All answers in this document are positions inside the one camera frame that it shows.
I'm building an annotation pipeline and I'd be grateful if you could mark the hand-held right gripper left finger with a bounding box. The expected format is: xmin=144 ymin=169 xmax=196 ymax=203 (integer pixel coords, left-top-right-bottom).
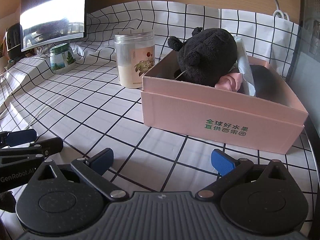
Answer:
xmin=27 ymin=147 xmax=128 ymax=201

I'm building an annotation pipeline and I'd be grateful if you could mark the person's left hand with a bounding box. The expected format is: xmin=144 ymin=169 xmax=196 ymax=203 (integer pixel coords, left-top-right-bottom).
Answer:
xmin=0 ymin=191 xmax=17 ymax=213

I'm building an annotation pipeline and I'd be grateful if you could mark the curved computer monitor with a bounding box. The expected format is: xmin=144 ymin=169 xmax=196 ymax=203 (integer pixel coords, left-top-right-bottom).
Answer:
xmin=19 ymin=0 xmax=88 ymax=53

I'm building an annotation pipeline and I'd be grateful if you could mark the pink cloth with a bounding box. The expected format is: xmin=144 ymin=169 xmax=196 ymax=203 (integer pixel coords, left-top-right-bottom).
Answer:
xmin=214 ymin=72 xmax=243 ymax=92

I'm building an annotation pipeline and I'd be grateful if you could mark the pale blue wet wipes pack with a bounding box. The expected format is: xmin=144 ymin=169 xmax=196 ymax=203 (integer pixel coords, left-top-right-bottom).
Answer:
xmin=234 ymin=35 xmax=257 ymax=97

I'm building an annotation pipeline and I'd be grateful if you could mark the dark glossy panel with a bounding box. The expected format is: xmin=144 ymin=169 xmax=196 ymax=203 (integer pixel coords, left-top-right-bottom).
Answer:
xmin=284 ymin=0 xmax=320 ymax=112

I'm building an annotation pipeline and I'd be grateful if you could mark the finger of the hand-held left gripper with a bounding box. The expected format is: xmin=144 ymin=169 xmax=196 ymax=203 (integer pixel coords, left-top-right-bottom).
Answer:
xmin=0 ymin=129 xmax=37 ymax=148
xmin=0 ymin=137 xmax=64 ymax=156

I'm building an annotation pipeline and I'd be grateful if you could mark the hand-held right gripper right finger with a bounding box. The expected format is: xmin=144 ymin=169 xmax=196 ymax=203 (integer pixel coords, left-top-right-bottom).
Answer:
xmin=195 ymin=149 xmax=286 ymax=200

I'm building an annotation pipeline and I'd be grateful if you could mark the black round speaker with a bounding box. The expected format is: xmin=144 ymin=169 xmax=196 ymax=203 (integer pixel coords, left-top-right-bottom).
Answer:
xmin=4 ymin=23 xmax=23 ymax=61

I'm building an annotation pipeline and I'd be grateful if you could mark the black plush toy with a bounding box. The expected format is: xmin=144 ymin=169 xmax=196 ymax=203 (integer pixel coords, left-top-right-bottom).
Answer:
xmin=167 ymin=27 xmax=238 ymax=88

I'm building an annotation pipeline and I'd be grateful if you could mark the white black grid tablecloth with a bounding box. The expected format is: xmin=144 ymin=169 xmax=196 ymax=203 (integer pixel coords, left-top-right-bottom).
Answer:
xmin=0 ymin=0 xmax=320 ymax=240

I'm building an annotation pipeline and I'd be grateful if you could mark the green lid glass jar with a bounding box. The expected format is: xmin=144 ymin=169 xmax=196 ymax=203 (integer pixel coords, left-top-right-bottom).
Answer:
xmin=49 ymin=42 xmax=76 ymax=75

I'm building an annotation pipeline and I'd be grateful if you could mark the clear plastic powder jar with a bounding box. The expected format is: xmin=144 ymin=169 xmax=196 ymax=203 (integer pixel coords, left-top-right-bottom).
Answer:
xmin=113 ymin=30 xmax=156 ymax=89

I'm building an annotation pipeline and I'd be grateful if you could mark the pink cardboard box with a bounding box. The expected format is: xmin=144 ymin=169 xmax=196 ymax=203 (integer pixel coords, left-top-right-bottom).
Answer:
xmin=140 ymin=48 xmax=310 ymax=155

